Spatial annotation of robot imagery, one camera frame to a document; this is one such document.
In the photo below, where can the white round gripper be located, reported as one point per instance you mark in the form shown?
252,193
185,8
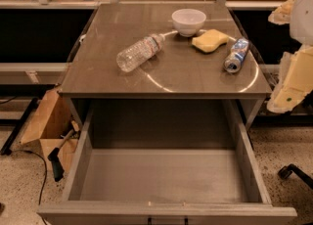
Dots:
302,19

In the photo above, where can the clear plastic water bottle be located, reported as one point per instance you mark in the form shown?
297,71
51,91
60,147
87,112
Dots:
136,54

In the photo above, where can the grey open top drawer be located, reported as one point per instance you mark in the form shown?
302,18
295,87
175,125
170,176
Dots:
165,162

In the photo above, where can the blue crushed soda can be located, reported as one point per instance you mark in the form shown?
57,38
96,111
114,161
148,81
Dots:
233,63

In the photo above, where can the yellow sponge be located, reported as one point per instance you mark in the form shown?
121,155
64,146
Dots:
210,40

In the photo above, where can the white ceramic bowl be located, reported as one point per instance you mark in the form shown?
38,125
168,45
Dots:
188,22

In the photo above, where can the cardboard box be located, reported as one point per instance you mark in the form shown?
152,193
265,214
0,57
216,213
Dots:
49,124

